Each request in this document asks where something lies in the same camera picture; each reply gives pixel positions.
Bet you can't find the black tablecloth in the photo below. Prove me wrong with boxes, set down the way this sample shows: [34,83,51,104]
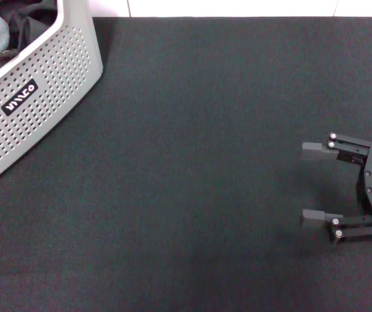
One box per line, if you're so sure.
[0,16,372,312]

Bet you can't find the grey perforated storage box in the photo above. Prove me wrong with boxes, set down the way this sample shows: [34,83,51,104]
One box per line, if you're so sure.
[0,0,104,192]

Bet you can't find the black crumpled cloth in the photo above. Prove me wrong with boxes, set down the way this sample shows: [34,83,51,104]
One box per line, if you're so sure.
[0,0,60,87]

